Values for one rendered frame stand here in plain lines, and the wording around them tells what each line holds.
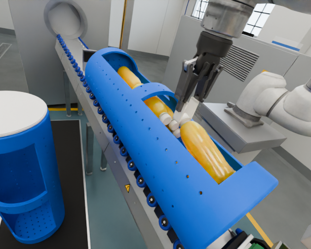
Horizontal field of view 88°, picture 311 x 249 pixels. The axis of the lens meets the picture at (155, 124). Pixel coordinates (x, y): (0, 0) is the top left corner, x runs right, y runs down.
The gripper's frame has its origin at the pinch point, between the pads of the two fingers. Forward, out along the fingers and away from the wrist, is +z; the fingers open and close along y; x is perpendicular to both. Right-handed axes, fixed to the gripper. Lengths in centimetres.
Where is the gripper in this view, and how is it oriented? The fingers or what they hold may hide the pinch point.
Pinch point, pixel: (185, 110)
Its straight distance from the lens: 48.5
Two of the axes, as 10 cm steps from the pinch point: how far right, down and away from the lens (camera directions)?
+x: 5.2, 6.1, -6.0
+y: -8.2, 1.5, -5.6
